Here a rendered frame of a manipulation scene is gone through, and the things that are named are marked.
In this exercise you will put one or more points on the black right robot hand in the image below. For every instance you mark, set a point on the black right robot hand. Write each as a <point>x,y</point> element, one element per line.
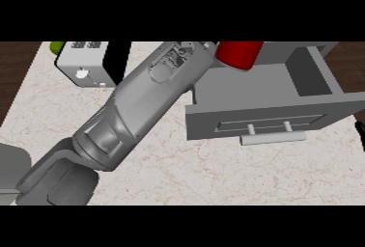
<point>361,135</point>

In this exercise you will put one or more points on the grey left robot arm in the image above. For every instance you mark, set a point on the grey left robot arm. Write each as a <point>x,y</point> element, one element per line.
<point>142,96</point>

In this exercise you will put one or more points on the grey open drawer box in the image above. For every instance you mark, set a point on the grey open drawer box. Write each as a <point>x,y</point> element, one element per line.
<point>247,87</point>

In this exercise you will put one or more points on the red can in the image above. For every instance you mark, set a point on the red can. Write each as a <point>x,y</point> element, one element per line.
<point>238,53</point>

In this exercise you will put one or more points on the white toaster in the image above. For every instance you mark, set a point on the white toaster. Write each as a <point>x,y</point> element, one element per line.
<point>87,61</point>

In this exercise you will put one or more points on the green round fruit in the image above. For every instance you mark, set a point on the green round fruit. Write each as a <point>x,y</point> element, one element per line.
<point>56,47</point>

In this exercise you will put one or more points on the grey robot body part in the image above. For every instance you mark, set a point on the grey robot body part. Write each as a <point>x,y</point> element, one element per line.
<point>12,170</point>

